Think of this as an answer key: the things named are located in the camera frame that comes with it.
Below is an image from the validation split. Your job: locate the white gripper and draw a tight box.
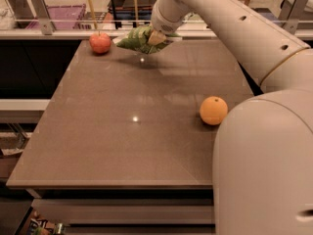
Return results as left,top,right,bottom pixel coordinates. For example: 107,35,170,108
148,0,190,46

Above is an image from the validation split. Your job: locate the green jalapeno chip bag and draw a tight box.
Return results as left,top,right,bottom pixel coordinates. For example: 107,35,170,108
114,24,182,54

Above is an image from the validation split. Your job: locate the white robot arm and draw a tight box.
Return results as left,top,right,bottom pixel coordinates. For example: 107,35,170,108
152,0,313,235

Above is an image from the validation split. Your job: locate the red apple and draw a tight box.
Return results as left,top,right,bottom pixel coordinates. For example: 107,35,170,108
89,32,112,54

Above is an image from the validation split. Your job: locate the yellow vertical pole right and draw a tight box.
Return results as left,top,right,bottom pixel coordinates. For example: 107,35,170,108
134,0,139,27

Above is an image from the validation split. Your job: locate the yellow vertical pole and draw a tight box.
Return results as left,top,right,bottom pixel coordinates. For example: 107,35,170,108
134,0,139,27
88,0,98,29

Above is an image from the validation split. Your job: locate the yellow vertical pole left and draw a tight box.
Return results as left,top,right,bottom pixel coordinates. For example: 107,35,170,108
88,0,98,29

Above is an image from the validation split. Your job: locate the orange fruit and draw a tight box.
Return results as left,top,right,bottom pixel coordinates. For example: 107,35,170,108
200,96,228,125

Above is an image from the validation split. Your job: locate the purple plastic crate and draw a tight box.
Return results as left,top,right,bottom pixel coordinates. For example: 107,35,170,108
26,4,86,30

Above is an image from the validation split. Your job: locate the grey table drawer base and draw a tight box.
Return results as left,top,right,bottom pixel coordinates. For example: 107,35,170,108
31,199,216,235

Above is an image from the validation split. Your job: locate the metal railing bracket left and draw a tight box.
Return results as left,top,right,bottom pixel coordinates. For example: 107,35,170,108
31,0,55,35

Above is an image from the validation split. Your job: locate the metal railing bracket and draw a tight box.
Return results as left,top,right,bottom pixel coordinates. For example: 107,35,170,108
283,0,308,34
31,0,55,35

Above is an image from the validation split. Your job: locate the metal railing bracket right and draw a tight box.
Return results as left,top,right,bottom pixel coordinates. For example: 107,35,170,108
283,0,308,34

